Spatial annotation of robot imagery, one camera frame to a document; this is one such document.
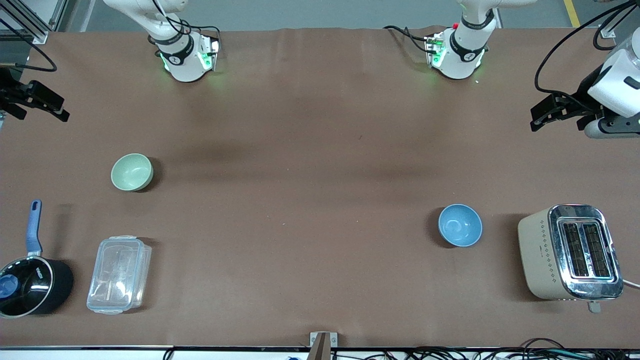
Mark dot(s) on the blue bowl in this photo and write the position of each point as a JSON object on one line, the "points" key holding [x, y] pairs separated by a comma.
{"points": [[460, 225]]}

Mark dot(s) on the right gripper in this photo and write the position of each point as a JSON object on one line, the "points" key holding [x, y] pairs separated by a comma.
{"points": [[7, 90]]}

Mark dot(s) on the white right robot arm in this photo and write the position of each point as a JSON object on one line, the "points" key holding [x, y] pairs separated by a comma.
{"points": [[181, 61]]}

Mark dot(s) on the clear plastic food container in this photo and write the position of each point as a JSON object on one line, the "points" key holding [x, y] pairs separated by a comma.
{"points": [[119, 274]]}

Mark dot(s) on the beige chrome toaster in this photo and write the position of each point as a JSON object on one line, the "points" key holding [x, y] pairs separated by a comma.
{"points": [[570, 252]]}

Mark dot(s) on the green bowl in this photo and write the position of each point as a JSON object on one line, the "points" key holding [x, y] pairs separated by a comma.
{"points": [[131, 171]]}

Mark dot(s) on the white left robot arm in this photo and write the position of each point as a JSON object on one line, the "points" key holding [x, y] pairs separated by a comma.
{"points": [[460, 55]]}

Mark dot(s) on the brown table mat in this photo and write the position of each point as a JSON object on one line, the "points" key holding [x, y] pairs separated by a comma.
{"points": [[300, 250]]}

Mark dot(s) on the metal mount bracket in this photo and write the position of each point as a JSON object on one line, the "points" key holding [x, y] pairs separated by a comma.
{"points": [[323, 345]]}

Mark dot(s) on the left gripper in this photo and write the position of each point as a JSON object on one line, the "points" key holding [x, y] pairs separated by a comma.
{"points": [[583, 96]]}

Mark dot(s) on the glass lid blue knob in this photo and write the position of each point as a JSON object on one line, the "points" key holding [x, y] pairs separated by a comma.
{"points": [[25, 287]]}

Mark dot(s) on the aluminium frame profile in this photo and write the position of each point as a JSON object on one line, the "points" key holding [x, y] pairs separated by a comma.
{"points": [[617, 20], [30, 22]]}

